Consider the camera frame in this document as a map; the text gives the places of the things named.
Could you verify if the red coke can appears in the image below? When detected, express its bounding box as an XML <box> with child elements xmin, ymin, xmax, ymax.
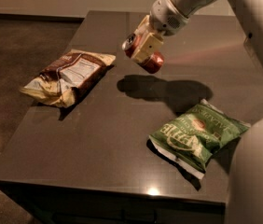
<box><xmin>122</xmin><ymin>33</ymin><xmax>164</xmax><ymax>74</ymax></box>

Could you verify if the brown and cream chip bag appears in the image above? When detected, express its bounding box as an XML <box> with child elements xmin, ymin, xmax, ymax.
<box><xmin>21</xmin><ymin>49</ymin><xmax>116</xmax><ymax>108</ymax></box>

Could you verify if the green jalapeno chip bag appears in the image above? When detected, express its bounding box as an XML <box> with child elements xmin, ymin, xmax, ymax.
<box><xmin>149</xmin><ymin>99</ymin><xmax>251</xmax><ymax>179</ymax></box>

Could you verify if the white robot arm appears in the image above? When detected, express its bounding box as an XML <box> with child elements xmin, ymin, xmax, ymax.
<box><xmin>131</xmin><ymin>0</ymin><xmax>263</xmax><ymax>224</ymax></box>

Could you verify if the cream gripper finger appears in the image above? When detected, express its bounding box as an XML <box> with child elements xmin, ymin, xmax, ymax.
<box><xmin>131</xmin><ymin>35</ymin><xmax>163</xmax><ymax>63</ymax></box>

